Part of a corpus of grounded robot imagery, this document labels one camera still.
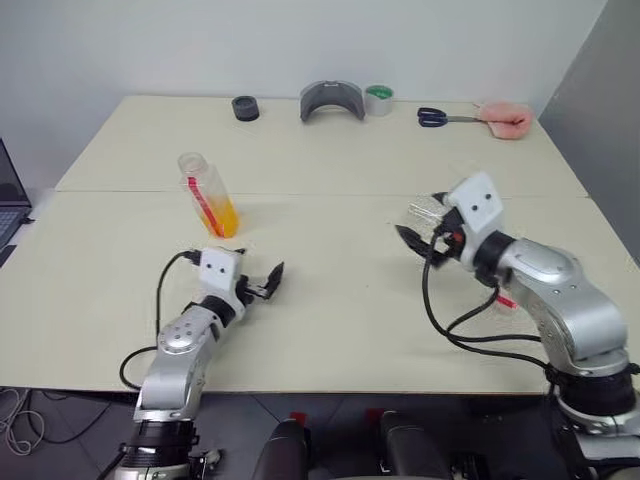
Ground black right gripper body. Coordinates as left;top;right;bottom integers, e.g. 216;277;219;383
427;207;469;267

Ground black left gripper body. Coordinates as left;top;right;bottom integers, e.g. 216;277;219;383
234;273;274;304

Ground clear bottle with orange juice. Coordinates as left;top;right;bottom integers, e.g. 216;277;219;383
177;152;241;240

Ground pink plush cloth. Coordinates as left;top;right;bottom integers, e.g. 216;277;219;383
474;99;534;141

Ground silver tape roll green core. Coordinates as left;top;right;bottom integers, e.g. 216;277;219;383
363;84;395;118

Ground dark rounded shape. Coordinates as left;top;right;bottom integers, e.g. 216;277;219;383
378;410;452;480
249;418;314;480

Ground grey curved plastic piece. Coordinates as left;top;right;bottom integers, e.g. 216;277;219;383
298;79;366;122

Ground grey laptop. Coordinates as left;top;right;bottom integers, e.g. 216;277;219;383
0;137;34;266

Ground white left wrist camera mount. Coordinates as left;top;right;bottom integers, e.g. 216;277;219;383
198;248;248;321

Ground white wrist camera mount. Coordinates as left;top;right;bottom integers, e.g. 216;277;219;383
198;248;248;321
446;172;504;272

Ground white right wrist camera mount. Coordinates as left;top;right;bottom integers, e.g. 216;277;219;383
446;172;504;272

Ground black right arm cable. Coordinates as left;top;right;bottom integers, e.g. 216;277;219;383
422;233;557;372

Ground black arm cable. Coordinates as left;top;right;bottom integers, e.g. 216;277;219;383
422;233;557;372
118;249;204;392

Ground blue handled scissors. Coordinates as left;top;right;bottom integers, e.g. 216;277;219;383
416;106;484;128

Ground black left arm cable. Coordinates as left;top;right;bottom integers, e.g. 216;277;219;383
118;249;204;392

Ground black round ring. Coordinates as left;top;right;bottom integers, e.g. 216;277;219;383
231;95;261;122

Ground black floor cable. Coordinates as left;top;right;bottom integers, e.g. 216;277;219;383
29;389;117;445

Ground white floor cable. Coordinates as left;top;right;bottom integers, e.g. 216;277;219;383
0;386;47;457

